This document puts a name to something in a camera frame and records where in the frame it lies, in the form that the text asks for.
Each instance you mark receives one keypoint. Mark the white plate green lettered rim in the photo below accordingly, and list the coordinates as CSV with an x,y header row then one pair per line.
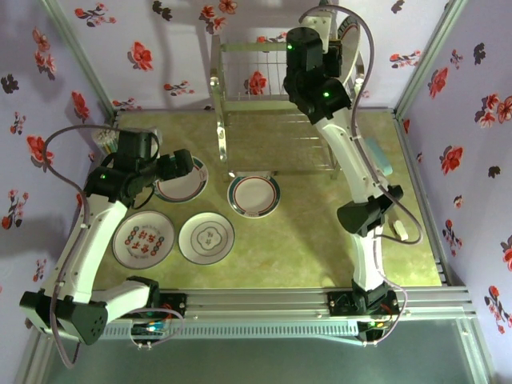
x,y
354,60

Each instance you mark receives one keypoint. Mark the white plate red characters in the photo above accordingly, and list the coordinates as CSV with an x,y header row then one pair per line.
x,y
143,240

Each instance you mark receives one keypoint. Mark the white plate half green rim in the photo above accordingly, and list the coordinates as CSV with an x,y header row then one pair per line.
x,y
184,192

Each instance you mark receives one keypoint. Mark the white plate grey quatrefoil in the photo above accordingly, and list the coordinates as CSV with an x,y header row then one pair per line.
x,y
206,238

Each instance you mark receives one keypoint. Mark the white plate green red rings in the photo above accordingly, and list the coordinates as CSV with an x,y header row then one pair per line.
x,y
254,196

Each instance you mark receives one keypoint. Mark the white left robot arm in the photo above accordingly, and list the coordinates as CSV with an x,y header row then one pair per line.
x,y
92,248

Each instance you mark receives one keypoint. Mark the cup of coloured sticks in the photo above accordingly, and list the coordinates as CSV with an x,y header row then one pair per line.
x,y
105,138

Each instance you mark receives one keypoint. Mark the blue and cream stapler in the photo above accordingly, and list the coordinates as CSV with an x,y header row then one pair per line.
x,y
381,158

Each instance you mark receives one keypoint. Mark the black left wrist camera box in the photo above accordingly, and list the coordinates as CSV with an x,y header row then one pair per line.
x,y
136,145

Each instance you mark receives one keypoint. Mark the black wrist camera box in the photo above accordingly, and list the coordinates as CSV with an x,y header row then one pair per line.
x,y
304,40
136,145

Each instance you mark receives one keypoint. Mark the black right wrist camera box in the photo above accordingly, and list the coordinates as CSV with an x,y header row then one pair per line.
x,y
304,40

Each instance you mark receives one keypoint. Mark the aluminium table side rail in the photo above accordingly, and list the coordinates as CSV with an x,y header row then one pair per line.
x,y
71,256
423,200

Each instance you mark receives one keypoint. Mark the aluminium frame post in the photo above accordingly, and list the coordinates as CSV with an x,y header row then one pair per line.
x,y
434,48
78,48

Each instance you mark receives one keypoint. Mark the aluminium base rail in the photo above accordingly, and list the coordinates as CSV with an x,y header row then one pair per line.
x,y
260,302

